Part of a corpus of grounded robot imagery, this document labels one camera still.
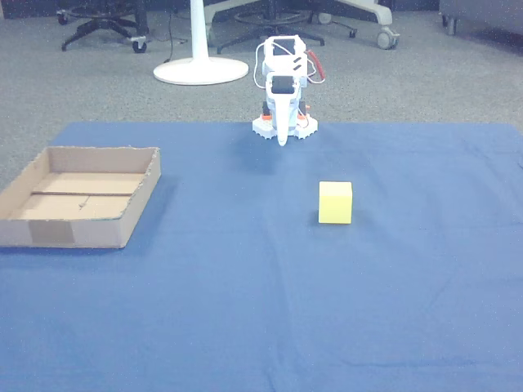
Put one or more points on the grey wheeled cabinet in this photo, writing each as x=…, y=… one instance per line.
x=482, y=14

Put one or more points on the white wheeled cart base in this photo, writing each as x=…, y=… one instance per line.
x=384, y=16

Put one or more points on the blue table cloth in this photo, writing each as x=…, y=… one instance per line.
x=261, y=294

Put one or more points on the shallow cardboard box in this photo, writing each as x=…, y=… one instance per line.
x=102, y=234

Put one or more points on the white round pedestal stand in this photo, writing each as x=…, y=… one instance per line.
x=200, y=71

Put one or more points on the black office chair base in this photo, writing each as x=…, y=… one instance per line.
x=118, y=26

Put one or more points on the yellow cube block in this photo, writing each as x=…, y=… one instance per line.
x=335, y=204

